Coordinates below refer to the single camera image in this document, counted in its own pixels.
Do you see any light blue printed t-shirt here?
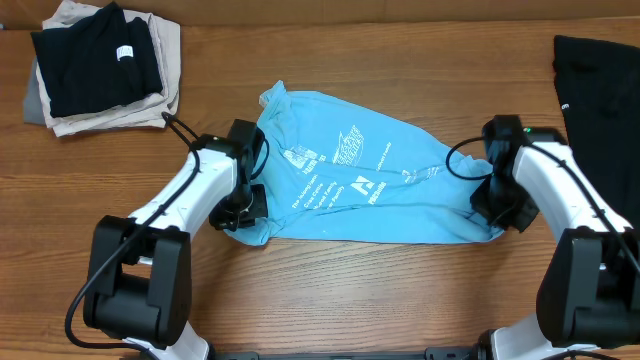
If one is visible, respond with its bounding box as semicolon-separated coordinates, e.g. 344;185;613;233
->
231;82;503;246

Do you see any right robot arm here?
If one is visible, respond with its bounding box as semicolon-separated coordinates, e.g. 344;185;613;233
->
470;115;639;359

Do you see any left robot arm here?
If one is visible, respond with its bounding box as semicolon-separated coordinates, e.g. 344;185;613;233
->
67;115;268;359

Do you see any folded beige garment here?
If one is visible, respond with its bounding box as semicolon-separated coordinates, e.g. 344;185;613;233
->
36;1;181;137

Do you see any black t-shirt at right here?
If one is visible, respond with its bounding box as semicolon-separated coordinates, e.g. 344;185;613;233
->
553;35;639;229

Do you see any folded black shirt on stack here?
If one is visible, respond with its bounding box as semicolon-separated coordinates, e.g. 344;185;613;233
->
31;2;163;117

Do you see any folded grey garment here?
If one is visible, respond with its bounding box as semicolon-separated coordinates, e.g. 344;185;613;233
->
23;60;46;126

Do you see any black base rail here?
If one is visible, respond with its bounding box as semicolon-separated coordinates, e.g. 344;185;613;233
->
213;345;493;360

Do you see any cardboard wall panel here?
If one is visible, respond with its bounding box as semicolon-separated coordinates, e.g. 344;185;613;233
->
0;0;640;31

